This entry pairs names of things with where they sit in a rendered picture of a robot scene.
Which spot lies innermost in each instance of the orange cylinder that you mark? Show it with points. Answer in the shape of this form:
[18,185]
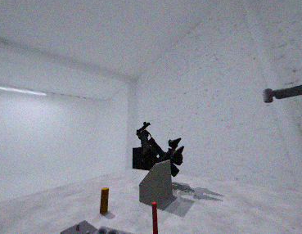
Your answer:
[104,200]

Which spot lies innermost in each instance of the red peg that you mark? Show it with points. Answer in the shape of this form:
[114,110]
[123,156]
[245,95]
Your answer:
[154,218]

